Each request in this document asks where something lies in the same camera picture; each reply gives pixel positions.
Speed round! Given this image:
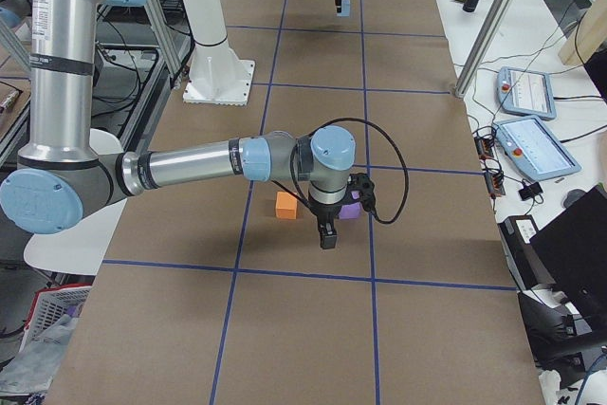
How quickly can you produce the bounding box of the black cable connector strip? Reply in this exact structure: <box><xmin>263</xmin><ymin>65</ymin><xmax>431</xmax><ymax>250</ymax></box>
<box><xmin>474</xmin><ymin>136</ymin><xmax>506</xmax><ymax>199</ymax></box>

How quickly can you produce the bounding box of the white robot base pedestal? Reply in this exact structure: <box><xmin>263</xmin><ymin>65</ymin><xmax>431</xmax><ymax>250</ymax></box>
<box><xmin>182</xmin><ymin>0</ymin><xmax>255</xmax><ymax>105</ymax></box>

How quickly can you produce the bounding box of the near teach pendant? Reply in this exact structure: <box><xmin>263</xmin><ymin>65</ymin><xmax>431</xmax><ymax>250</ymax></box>
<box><xmin>494</xmin><ymin>115</ymin><xmax>581</xmax><ymax>181</ymax></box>

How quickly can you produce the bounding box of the far teach pendant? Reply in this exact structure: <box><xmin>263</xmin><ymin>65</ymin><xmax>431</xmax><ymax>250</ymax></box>
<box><xmin>497</xmin><ymin>66</ymin><xmax>557</xmax><ymax>120</ymax></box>

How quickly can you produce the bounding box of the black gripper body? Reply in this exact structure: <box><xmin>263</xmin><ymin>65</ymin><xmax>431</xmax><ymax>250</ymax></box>
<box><xmin>308</xmin><ymin>198</ymin><xmax>341</xmax><ymax>232</ymax></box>

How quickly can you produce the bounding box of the black electronics box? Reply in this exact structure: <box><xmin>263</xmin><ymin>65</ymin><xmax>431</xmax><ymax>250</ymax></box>
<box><xmin>499</xmin><ymin>186</ymin><xmax>606</xmax><ymax>386</ymax></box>

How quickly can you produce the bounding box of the brown paper table cover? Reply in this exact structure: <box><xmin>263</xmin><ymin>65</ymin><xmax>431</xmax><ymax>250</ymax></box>
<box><xmin>46</xmin><ymin>0</ymin><xmax>549</xmax><ymax>405</ymax></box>

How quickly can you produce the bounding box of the purple foam block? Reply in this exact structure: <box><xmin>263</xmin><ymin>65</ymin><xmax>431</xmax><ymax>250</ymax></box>
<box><xmin>338</xmin><ymin>191</ymin><xmax>362</xmax><ymax>220</ymax></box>

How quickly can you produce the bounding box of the light blue foam block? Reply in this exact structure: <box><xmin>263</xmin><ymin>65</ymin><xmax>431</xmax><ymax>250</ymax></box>
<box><xmin>336</xmin><ymin>0</ymin><xmax>351</xmax><ymax>18</ymax></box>

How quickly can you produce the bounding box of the aluminium frame post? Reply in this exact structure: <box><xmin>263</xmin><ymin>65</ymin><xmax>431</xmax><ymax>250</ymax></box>
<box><xmin>453</xmin><ymin>0</ymin><xmax>513</xmax><ymax>99</ymax></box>

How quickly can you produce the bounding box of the teach pendant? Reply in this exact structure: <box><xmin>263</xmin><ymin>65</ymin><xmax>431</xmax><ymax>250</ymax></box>
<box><xmin>497</xmin><ymin>66</ymin><xmax>557</xmax><ymax>120</ymax></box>
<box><xmin>494</xmin><ymin>115</ymin><xmax>581</xmax><ymax>181</ymax></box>

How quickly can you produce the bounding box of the white laundry basket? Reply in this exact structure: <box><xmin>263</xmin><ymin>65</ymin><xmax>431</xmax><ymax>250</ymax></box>
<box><xmin>21</xmin><ymin>284</ymin><xmax>92</xmax><ymax>348</ymax></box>

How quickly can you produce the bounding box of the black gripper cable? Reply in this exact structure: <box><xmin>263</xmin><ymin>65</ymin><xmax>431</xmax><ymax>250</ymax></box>
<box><xmin>292</xmin><ymin>117</ymin><xmax>410</xmax><ymax>225</ymax></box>

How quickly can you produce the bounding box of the orange foam block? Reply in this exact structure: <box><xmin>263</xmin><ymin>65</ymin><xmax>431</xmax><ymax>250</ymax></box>
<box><xmin>275</xmin><ymin>191</ymin><xmax>298</xmax><ymax>220</ymax></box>

